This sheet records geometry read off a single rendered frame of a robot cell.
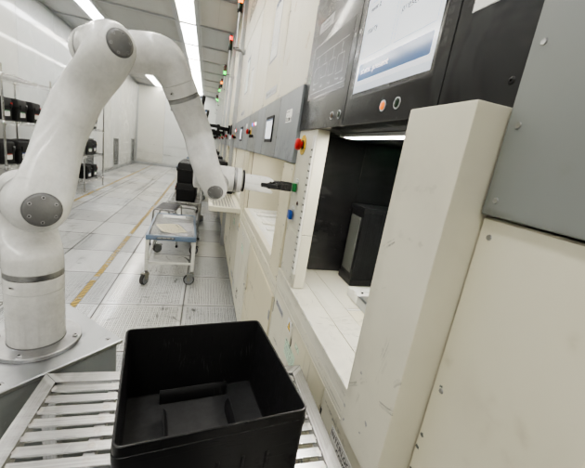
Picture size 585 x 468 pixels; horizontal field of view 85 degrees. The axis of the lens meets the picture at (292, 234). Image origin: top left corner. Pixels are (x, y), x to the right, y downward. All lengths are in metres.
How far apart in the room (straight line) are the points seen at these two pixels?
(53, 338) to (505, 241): 0.97
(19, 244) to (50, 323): 0.20
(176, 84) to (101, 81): 0.20
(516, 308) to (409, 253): 0.13
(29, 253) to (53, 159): 0.22
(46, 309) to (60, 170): 0.34
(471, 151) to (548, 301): 0.17
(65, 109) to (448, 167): 0.78
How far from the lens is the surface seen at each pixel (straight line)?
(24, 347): 1.03
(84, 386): 0.90
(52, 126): 0.90
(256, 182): 1.09
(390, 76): 0.69
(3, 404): 0.97
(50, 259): 0.94
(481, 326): 0.44
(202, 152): 1.01
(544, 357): 0.40
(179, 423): 0.77
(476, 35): 0.53
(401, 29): 0.71
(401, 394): 0.50
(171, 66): 1.00
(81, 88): 0.90
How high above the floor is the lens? 1.32
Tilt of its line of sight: 14 degrees down
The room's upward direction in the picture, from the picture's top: 9 degrees clockwise
